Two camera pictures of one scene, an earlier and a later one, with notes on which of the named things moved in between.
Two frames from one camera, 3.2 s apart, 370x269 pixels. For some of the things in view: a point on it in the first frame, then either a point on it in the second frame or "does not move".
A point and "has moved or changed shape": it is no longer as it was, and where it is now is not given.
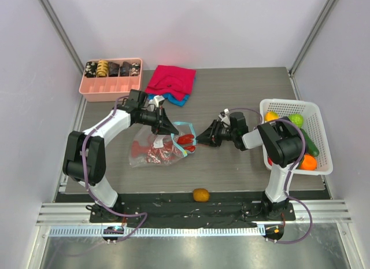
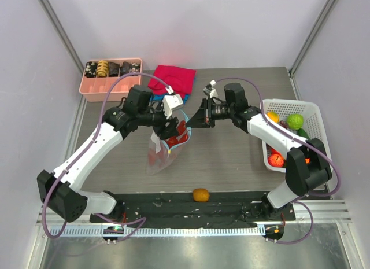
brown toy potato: x=200 y=195 does not move
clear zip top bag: x=148 y=149 has moved or changed shape
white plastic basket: x=313 y=122 does not move
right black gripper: x=215 y=133 → x=207 y=113
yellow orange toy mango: x=270 y=115 does not move
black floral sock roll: x=91 y=69 does not move
